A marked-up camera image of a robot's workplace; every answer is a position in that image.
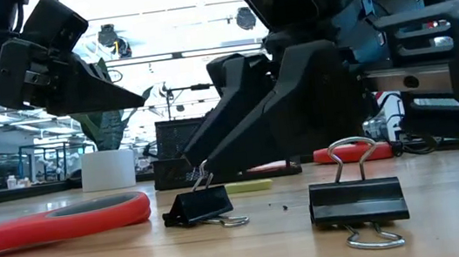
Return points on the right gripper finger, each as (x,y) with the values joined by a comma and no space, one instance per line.
(241,83)
(311,114)

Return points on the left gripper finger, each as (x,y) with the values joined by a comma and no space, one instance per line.
(94,94)

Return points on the black mesh desk organizer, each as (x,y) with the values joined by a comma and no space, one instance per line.
(169,140)

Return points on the yellow-green eraser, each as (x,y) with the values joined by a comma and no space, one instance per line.
(249,186)

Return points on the black binder clip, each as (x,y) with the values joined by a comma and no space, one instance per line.
(357,207)
(199,204)

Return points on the red desk lamp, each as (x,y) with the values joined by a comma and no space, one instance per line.
(351,154)

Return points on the white plant pot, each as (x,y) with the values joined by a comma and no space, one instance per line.
(107,170)

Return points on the white bottle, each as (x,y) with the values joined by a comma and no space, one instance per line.
(11,182)

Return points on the black pipe frame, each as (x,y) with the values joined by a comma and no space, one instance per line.
(200,87)

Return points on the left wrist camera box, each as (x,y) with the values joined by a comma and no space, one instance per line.
(54,25)

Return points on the black workstation frame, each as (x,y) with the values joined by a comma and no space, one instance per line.
(56,145)

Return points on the black metal table frame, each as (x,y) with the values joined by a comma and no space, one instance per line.
(22,194)

